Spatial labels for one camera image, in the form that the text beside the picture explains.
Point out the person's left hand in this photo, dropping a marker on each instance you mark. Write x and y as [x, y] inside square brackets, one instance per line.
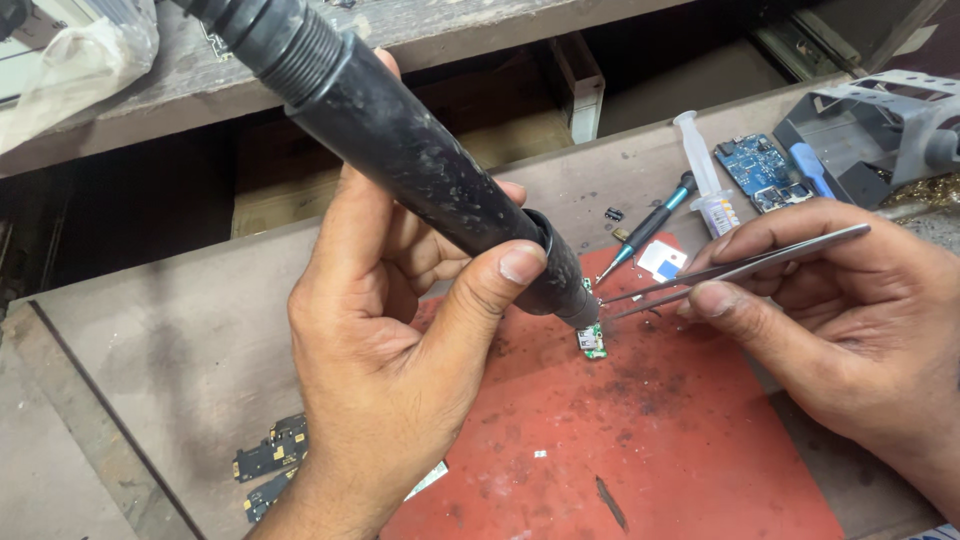
[367, 360]

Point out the person's right hand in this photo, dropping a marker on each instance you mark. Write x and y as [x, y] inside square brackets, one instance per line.
[832, 315]

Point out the silver metal tweezers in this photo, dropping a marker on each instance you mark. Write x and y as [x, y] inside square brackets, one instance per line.
[739, 266]

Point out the black charging port board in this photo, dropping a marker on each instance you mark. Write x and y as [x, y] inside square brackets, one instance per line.
[274, 450]
[266, 495]

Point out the thin green circuit strip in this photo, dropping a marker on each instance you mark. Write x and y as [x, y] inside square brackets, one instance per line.
[427, 478]

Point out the blue plastic pry tool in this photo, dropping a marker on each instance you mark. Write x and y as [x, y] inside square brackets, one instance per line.
[811, 169]

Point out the blue phone motherboard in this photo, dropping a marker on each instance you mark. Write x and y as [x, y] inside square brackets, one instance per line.
[761, 171]

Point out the white blue sticker piece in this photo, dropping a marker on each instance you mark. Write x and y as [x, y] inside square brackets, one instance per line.
[662, 259]

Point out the clear flux syringe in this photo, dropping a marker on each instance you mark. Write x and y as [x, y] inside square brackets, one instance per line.
[705, 176]

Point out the grey metal tool stand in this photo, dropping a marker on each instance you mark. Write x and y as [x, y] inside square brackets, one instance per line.
[877, 124]

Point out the black teal precision screwdriver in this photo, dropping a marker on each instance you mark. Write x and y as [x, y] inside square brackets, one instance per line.
[651, 223]

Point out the small green circuit board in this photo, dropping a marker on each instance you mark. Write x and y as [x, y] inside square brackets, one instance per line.
[592, 334]

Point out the small brass electronic component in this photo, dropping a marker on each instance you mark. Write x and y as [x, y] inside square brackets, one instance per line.
[619, 234]

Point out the red silicone work mat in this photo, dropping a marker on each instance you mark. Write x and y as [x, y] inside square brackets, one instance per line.
[622, 427]

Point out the small black electronic component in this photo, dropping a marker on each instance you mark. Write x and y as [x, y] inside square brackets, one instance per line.
[613, 214]

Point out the wooden shelf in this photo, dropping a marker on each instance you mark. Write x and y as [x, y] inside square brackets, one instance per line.
[375, 75]

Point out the clear plastic bag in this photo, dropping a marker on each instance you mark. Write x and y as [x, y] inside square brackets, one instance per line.
[71, 64]

